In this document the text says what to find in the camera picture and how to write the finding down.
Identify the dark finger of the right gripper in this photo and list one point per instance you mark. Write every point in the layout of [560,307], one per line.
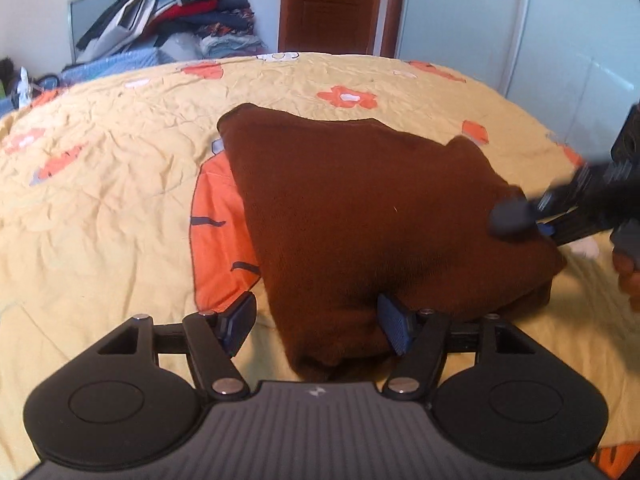
[514,217]

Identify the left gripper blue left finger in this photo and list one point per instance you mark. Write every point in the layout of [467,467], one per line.
[235,323]

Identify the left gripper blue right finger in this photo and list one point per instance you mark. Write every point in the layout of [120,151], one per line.
[398,323]

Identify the brown knit sweater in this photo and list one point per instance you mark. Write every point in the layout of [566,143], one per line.
[343,213]

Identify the pile of assorted clothes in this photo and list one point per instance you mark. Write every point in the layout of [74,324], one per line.
[216,28]

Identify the right hand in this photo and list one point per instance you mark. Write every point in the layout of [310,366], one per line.
[628,278]

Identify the white sliding wardrobe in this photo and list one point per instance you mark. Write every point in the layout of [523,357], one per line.
[572,64]

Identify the yellow cartoon print bedspread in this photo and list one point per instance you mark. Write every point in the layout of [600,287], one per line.
[123,235]

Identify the blue quilted blanket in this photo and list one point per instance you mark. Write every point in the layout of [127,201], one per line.
[78,73]

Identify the brown wooden door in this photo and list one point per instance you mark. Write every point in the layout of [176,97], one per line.
[340,26]

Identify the clutter beside bed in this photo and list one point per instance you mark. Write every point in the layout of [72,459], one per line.
[16,84]

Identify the grey framed panel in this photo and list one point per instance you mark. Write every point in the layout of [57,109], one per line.
[81,14]

